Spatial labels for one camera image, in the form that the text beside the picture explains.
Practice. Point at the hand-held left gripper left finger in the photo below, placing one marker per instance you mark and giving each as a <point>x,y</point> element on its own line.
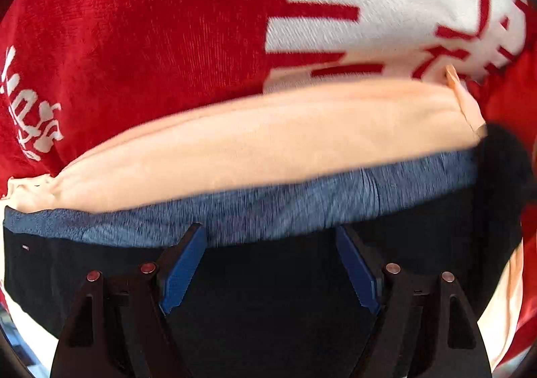
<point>184,269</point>

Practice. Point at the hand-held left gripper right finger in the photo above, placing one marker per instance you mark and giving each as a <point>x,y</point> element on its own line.
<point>356,271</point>

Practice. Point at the black pants with blue waistband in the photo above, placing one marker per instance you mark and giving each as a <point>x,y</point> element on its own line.
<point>268,210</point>

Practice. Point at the cream blanket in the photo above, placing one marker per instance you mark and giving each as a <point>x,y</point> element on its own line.
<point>251,143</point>

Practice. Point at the red blanket with white print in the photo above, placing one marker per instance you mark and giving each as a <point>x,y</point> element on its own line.
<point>147,25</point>

